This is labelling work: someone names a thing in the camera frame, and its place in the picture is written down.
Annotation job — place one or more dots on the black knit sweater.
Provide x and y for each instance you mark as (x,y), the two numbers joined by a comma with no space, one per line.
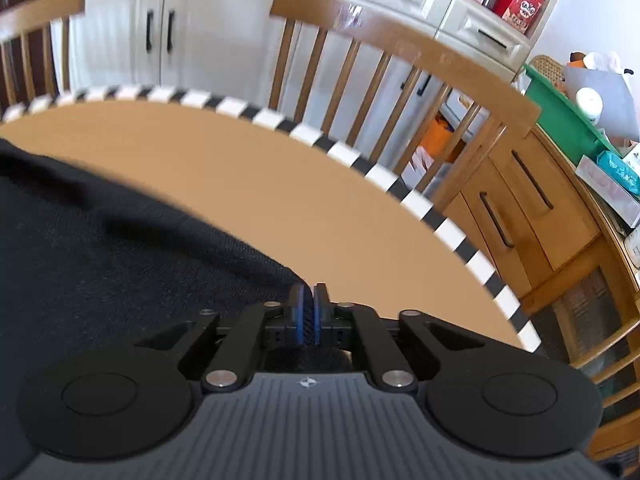
(100,260)

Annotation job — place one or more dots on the white plastic bottle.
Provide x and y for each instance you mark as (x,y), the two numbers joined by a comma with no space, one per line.
(589,102)

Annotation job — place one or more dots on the wicker basket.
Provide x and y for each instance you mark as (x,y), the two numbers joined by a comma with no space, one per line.
(547,67)

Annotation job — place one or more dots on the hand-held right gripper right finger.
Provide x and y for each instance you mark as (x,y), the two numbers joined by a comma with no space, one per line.
(321,321)

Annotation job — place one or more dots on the white cabinet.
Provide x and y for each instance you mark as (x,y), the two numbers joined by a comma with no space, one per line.
(220,35)

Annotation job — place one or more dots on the teal tissue packet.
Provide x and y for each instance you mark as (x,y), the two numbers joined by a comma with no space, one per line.
(620,172)

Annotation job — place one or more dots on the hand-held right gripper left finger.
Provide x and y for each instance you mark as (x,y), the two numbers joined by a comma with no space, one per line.
(301,321)

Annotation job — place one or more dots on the orange bag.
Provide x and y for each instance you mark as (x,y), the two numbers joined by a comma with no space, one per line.
(440,137)

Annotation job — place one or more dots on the red printed box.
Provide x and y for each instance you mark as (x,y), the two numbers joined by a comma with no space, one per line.
(520,2)

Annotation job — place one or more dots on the grey paper bag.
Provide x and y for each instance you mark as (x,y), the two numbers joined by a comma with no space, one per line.
(615,95)

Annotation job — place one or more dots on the pink white tissue box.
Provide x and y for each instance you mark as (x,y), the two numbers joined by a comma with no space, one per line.
(605,195)

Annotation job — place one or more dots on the wooden spindle chair with sticker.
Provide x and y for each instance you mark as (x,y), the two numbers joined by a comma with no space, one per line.
(400,42)

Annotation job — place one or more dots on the wooden sideboard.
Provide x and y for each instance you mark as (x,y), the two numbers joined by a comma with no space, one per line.
(550,220)

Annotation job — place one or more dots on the green plastic basket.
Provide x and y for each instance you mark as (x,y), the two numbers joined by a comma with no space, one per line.
(555,110)

